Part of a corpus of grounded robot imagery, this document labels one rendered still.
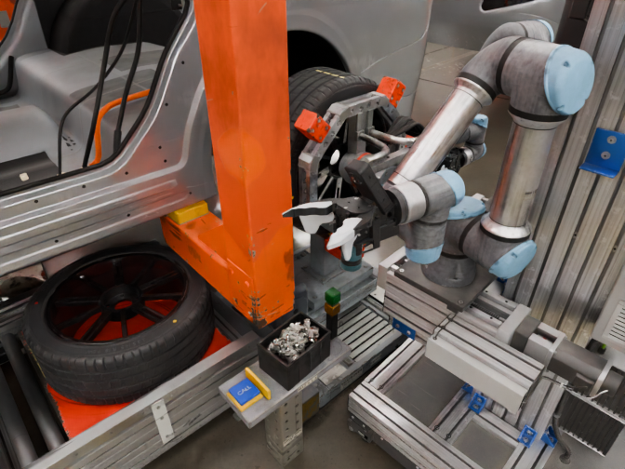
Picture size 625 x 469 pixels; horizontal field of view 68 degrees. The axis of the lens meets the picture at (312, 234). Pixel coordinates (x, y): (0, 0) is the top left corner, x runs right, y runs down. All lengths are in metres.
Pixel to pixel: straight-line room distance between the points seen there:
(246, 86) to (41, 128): 1.40
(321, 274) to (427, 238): 1.33
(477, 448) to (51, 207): 1.59
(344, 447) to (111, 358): 0.92
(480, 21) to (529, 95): 3.09
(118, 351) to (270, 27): 1.10
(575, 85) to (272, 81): 0.67
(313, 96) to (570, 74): 0.94
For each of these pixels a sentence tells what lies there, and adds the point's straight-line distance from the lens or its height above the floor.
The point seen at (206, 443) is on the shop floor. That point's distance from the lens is 1.98.
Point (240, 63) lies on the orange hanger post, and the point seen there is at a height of 1.38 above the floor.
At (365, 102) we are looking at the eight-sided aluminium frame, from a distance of 1.73.
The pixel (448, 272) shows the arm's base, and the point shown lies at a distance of 1.32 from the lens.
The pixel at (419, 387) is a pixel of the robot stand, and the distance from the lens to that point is 1.86.
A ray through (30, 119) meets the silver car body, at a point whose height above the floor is 0.93.
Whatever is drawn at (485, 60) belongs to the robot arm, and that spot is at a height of 1.42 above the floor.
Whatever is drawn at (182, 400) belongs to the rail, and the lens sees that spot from 1.71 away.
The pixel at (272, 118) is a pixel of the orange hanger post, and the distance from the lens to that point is 1.24.
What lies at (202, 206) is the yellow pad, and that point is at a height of 0.72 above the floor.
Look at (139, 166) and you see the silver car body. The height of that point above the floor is 0.96.
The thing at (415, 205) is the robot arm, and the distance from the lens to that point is 0.86.
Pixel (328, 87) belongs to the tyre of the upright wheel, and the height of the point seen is 1.16.
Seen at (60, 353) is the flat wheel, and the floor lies 0.50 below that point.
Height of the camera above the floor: 1.66
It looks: 34 degrees down
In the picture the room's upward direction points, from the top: straight up
